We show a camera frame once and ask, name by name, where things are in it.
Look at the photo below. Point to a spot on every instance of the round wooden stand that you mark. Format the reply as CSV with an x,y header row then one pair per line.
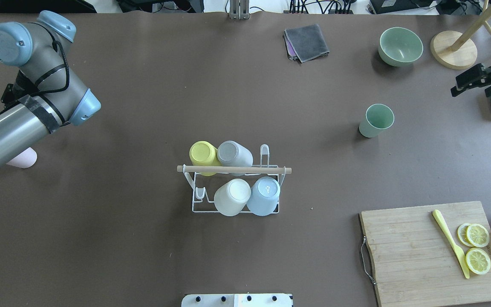
x,y
456,50

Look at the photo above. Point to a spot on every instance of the lemon slice front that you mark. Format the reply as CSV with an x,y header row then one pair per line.
x,y
477,235

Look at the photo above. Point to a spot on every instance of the lemon slice behind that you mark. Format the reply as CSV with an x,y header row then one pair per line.
x,y
461,234

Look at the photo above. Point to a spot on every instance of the white wire cup rack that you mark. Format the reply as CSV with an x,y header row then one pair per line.
x,y
206,180

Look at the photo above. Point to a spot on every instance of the green cup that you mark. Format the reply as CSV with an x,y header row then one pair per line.
x,y
378,117

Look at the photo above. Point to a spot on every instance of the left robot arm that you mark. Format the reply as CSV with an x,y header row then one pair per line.
x,y
46,94

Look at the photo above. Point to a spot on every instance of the pink cup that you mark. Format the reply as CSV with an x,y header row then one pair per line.
x,y
25,159

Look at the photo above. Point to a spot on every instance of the aluminium frame post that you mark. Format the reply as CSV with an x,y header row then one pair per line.
x,y
239,9

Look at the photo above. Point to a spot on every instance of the yellow cup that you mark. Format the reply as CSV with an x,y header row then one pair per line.
x,y
203,153

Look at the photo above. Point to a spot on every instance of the lemon slice top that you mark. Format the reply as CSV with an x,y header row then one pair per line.
x,y
478,261

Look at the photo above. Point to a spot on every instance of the light blue cup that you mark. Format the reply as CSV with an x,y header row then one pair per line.
x,y
264,196

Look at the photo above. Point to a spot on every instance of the grey cup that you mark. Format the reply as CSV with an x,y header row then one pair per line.
x,y
232,154

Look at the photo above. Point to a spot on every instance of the purple cloth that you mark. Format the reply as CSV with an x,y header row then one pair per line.
x,y
290,50

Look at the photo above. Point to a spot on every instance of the white cup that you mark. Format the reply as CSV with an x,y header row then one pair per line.
x,y
231,197

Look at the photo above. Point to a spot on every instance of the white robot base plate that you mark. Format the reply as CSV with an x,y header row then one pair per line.
x,y
239,300

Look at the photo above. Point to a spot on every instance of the bamboo cutting board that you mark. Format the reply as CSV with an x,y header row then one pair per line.
x,y
412,262

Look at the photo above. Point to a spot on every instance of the lemon slice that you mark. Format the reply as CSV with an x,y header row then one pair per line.
x,y
461,234
478,261
477,235

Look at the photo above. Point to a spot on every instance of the grey folded cloth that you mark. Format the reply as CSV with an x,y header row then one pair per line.
x,y
308,42

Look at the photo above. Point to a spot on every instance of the green bowl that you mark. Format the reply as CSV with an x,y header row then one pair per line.
x,y
399,47

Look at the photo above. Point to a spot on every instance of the yellow plastic knife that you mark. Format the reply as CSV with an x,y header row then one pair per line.
x,y
458,251

